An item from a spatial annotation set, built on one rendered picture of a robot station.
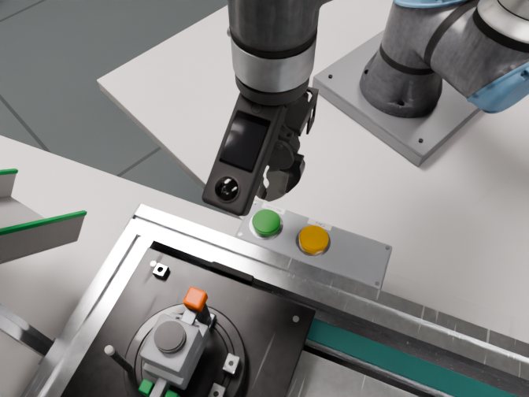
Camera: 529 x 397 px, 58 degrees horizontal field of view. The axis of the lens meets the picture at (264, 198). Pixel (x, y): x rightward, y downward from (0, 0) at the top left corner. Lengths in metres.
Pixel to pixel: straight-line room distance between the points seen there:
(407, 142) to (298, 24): 0.52
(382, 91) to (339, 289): 0.40
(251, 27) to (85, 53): 2.14
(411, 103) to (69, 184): 0.62
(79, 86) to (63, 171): 1.46
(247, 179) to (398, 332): 0.30
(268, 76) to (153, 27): 2.16
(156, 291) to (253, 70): 0.33
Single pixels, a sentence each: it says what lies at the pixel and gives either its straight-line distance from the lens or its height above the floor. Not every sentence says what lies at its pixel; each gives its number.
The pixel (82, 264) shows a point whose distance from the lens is 0.81.
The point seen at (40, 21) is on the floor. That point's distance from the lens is 2.77.
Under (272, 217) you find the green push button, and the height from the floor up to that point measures 0.97.
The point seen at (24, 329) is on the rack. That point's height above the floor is 0.99.
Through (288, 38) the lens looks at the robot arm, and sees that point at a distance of 0.39.
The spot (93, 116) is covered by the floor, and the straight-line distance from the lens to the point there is 2.20.
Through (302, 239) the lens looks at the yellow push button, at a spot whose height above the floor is 0.97.
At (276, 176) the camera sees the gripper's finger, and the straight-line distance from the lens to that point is 0.54.
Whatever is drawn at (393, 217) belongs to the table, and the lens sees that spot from 0.82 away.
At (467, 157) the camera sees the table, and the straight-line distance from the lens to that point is 0.94.
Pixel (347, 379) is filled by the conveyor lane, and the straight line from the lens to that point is 0.65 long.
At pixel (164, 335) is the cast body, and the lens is 0.48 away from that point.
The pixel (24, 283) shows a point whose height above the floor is 0.86.
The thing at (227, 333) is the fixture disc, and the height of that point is 0.99.
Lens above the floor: 1.55
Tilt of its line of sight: 58 degrees down
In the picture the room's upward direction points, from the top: straight up
